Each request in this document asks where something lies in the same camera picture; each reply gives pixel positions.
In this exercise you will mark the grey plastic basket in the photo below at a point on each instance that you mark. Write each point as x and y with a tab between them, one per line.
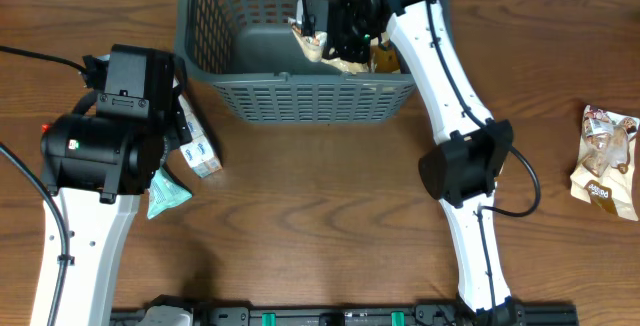
245	49

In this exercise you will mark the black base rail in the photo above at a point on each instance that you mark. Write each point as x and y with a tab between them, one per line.
169	310

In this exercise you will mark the small teal snack packet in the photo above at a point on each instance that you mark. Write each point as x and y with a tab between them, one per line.
165	193

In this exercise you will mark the beige snack bag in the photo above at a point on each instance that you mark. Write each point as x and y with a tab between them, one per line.
314	46
383	59
605	166

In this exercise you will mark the white patterned carton box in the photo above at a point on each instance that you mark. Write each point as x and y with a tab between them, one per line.
199	154

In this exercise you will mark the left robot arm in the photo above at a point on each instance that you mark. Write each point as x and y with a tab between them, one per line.
98	161

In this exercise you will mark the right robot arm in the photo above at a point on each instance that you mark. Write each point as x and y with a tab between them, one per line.
461	171

